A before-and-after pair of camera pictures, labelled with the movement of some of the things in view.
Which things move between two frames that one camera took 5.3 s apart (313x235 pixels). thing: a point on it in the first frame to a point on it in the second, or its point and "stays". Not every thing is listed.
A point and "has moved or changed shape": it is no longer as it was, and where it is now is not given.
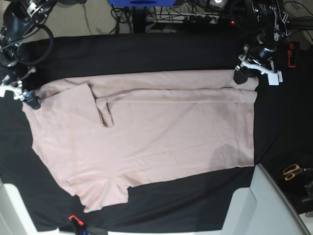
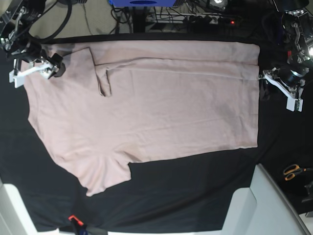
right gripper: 259,50 to 291,78
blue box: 142,3 stays
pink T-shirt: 100,133 has moved or changed shape
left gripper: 29,78 to 30,50
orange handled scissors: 292,170 stays
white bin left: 15,218 stays
